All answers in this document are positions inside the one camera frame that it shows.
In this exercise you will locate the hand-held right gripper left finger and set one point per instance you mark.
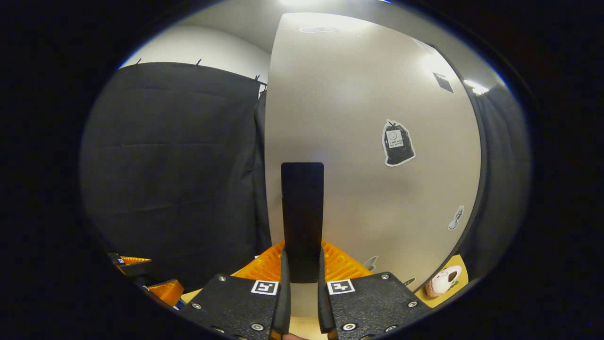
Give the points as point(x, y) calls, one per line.
point(285, 307)

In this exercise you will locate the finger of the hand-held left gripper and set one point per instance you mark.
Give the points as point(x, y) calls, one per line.
point(134, 265)
point(167, 290)

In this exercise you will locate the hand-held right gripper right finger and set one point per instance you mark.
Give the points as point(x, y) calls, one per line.
point(323, 307)

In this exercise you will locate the beige cabinet door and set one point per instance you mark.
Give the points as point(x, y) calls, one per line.
point(354, 94)

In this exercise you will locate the black backdrop cloth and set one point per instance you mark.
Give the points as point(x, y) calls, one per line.
point(165, 165)

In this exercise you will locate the white rounded toy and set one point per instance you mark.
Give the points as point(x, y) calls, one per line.
point(441, 282)

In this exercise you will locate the ceiling light panel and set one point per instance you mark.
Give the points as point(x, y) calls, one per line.
point(476, 87)

